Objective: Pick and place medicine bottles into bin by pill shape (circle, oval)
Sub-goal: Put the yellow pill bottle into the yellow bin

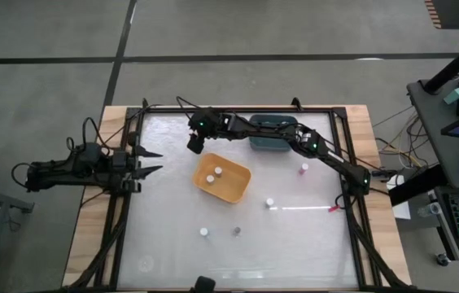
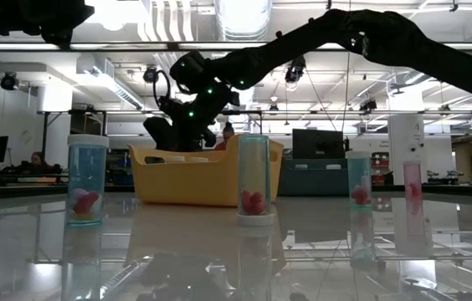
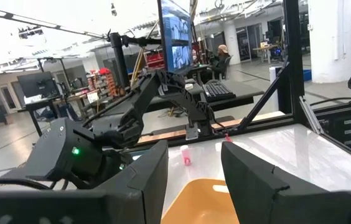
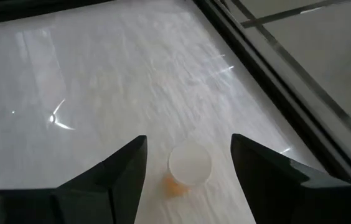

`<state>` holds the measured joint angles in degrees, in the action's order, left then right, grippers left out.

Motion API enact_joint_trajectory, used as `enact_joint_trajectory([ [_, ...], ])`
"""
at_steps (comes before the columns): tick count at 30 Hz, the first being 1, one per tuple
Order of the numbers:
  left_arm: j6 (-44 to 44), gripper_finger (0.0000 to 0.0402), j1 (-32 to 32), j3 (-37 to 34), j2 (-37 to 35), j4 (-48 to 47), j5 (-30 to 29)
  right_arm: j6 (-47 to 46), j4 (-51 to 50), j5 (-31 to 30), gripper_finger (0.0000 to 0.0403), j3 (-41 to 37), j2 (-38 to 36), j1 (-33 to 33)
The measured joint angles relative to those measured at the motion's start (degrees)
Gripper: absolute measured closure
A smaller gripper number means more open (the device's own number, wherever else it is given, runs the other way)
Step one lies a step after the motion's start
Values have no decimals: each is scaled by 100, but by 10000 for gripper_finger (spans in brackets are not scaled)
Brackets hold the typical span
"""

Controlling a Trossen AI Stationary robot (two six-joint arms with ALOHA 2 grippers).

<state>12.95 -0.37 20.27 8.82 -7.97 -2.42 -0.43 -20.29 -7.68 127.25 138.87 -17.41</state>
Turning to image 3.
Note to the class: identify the black backlit keyboard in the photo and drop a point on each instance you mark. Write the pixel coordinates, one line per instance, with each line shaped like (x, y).
(217, 91)

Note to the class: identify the red parts shelf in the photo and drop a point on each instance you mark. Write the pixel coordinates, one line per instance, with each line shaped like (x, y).
(107, 82)

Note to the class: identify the black monitor on stand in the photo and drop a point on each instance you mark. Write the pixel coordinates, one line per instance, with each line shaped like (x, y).
(37, 84)

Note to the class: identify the dark grey computer desk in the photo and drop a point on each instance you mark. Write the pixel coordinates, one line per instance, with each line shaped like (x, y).
(244, 93)

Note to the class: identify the pink translucent pill bottle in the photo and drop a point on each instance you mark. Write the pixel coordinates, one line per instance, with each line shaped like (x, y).
(185, 154)

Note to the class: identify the black monitor stand pole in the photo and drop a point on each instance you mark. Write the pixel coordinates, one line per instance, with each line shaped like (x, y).
(119, 59)

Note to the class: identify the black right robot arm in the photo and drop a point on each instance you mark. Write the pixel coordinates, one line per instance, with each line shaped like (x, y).
(144, 93)

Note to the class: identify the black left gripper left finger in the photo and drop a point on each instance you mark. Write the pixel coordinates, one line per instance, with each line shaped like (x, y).
(147, 186)

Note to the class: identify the yellow plastic bin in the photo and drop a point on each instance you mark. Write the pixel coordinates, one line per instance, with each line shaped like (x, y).
(198, 205)

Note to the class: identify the monitor with blue screen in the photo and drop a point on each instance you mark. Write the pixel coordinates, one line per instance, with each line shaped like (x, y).
(175, 34)

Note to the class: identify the small red clip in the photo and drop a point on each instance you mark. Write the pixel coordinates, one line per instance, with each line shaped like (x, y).
(228, 138)

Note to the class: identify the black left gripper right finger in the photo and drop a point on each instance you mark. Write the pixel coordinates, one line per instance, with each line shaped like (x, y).
(256, 193)

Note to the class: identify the black drawer cabinet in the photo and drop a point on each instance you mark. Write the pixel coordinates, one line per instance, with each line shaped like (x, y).
(349, 130)

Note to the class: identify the wooden table board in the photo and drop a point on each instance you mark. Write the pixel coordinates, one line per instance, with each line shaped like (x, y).
(169, 135)

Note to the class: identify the black aluminium rig frame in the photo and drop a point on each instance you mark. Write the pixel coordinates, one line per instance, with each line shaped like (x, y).
(293, 62)

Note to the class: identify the person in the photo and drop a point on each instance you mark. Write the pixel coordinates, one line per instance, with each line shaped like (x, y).
(222, 62)

